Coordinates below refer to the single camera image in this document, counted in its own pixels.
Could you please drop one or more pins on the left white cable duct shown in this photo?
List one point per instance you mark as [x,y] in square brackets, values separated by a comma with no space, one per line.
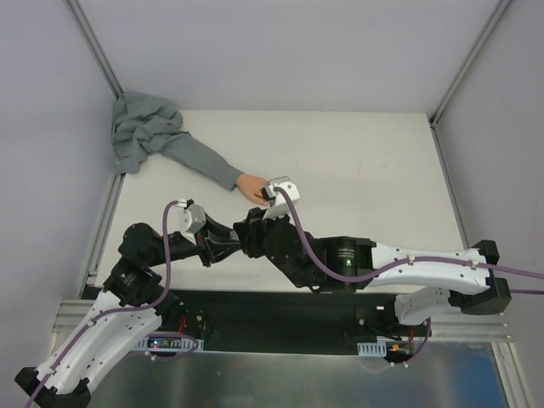
[167,344]

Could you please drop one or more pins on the aluminium frame post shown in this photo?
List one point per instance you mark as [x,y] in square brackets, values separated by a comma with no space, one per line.
[482,40]
[95,48]

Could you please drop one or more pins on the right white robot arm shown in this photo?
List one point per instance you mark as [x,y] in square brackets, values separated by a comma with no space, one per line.
[444,281]

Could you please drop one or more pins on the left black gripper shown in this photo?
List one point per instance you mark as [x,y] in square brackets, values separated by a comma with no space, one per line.
[204,247]

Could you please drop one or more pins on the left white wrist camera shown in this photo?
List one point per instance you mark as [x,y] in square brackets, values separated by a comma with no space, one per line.
[191,219]

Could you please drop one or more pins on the left aluminium frame post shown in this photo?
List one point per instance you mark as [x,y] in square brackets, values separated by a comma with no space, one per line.
[95,48]

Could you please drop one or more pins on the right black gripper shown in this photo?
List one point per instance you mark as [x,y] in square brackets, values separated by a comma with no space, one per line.
[258,231]

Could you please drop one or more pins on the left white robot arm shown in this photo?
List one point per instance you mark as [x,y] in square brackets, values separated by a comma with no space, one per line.
[134,302]

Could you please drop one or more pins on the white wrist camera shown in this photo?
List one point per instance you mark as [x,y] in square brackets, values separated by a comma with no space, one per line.
[191,219]
[274,192]

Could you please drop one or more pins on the right aluminium frame post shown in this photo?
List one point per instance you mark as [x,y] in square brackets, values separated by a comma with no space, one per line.
[482,40]

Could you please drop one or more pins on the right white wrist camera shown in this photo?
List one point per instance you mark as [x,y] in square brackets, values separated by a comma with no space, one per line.
[274,192]

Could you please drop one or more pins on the grey shirt with sleeve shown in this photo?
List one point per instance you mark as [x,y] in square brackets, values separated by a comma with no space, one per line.
[143,125]

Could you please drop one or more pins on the mannequin hand with nails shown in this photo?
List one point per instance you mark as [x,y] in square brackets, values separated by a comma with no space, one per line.
[251,187]

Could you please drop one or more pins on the white cable duct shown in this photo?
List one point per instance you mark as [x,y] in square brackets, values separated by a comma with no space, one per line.
[377,349]
[167,344]

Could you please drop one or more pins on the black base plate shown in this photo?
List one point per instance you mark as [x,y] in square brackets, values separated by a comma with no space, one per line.
[286,322]

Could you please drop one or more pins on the right white cable duct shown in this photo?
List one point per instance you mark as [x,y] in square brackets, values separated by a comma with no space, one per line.
[377,349]

